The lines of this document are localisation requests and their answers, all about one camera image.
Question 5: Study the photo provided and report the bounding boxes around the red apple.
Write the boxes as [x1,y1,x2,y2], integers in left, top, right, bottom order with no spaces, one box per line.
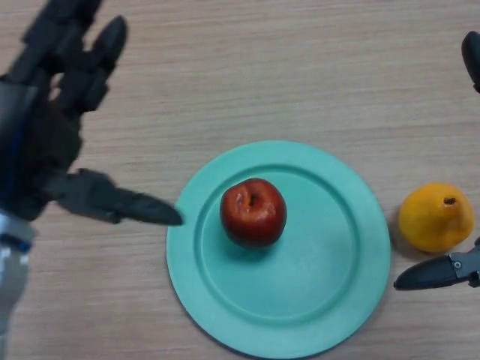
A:
[220,178,288,249]

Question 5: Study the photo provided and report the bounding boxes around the green round plate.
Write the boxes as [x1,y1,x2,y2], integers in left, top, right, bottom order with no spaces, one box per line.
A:
[166,140,392,360]

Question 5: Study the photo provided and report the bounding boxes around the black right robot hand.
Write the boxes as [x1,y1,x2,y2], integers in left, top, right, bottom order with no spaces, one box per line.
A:
[393,31,480,292]

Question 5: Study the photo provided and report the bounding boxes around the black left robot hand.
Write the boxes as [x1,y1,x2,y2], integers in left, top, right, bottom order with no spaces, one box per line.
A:
[0,0,184,227]

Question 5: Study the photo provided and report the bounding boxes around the yellow pear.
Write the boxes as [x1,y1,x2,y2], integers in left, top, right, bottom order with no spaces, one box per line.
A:
[397,182,475,254]

